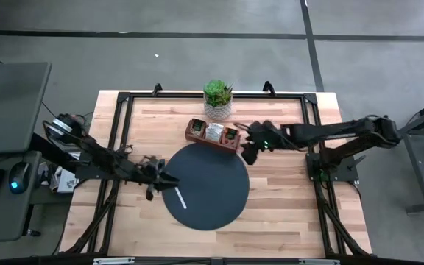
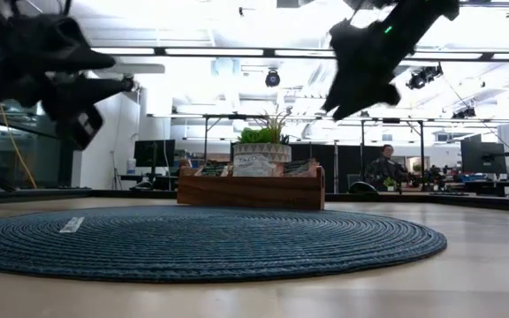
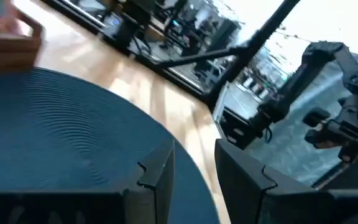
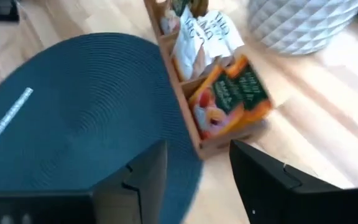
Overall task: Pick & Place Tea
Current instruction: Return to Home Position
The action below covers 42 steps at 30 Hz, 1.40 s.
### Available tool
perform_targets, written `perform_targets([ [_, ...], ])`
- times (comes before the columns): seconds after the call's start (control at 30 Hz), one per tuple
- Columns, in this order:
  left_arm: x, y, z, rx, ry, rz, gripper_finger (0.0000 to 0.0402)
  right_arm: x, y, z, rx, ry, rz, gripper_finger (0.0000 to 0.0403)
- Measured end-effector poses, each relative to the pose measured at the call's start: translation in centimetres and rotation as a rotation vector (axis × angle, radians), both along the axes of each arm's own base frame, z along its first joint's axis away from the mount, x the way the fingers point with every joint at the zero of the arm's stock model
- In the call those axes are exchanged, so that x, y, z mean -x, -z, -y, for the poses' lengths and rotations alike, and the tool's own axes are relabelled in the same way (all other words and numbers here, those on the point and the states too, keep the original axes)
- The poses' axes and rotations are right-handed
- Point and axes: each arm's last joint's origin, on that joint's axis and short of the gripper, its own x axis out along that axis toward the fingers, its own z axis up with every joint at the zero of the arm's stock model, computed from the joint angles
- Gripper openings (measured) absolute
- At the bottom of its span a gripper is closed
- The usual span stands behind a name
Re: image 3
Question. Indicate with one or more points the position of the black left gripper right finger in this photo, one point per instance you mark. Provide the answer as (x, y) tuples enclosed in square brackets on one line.
[(275, 205)]

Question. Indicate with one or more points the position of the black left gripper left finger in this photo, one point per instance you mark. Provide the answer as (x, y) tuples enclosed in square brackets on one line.
[(73, 208)]

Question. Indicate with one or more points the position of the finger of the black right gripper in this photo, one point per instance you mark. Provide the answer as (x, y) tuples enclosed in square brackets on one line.
[(319, 138), (315, 116)]

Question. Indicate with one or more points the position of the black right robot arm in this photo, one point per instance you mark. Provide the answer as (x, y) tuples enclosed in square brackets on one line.
[(291, 90)]

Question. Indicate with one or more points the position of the wooden tea organizer box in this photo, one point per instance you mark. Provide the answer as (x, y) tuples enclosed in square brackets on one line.
[(8, 53)]

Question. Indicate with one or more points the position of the round dark blue woven placemat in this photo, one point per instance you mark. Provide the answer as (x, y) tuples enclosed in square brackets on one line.
[(57, 130)]

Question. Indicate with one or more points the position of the black aluminium table frame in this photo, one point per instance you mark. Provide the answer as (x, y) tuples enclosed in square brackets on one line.
[(247, 53)]

